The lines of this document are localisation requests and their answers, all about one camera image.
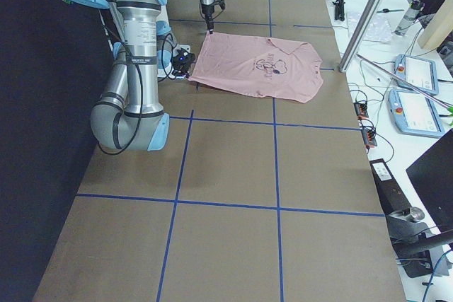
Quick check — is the black box with label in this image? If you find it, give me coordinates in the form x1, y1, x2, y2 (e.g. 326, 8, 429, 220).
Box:
369, 158, 431, 246

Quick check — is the metal rod green tip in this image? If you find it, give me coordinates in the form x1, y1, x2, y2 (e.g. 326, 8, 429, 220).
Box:
356, 54, 453, 117

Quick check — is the aluminium frame post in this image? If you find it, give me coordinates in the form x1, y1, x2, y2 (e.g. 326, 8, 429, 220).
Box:
338, 0, 382, 73

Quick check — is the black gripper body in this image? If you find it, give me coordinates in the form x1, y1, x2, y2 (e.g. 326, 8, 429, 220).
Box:
171, 48, 195, 76
200, 0, 226, 16

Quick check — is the black folded tripod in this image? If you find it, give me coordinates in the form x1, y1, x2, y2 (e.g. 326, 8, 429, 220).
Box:
333, 0, 345, 21

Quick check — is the pink Snoopy t-shirt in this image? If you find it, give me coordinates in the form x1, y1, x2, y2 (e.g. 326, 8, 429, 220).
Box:
190, 33, 323, 103

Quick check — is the black monitor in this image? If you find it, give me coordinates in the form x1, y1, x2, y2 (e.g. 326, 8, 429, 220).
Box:
406, 131, 452, 231

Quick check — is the black metal stand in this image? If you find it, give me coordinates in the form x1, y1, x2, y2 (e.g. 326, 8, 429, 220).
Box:
386, 207, 452, 278

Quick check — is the far blue teach pendant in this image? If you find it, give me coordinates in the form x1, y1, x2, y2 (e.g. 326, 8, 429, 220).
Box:
394, 54, 439, 95

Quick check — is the clear plastic bag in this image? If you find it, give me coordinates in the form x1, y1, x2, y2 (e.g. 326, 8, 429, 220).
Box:
346, 11, 392, 43

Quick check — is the near blue teach pendant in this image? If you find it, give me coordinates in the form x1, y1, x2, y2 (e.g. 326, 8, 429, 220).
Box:
388, 89, 445, 138

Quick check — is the clear water bottle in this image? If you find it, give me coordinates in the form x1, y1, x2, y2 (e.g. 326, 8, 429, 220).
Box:
394, 0, 425, 36

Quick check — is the blue teach pendant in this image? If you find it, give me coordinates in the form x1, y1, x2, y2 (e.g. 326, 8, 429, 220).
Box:
394, 54, 439, 95
388, 89, 445, 138

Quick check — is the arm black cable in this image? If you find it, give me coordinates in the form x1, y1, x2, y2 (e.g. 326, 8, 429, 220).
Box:
97, 29, 178, 156

